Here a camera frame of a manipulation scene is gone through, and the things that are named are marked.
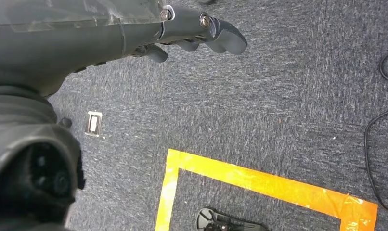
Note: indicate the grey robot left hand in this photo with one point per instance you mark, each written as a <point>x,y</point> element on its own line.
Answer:
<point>85,41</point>

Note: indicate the small steel floor socket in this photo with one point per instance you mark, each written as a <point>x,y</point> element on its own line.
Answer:
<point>93,124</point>

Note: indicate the black chair leg caster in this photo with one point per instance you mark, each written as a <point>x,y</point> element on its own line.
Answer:
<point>65,123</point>

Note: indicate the black round pink-centred object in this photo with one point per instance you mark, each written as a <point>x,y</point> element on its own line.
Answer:
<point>206,1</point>

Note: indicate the yellow floor tape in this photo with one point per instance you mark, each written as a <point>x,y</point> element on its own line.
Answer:
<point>261,183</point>

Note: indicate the black robot foot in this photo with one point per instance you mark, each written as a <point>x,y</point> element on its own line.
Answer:
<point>222,223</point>

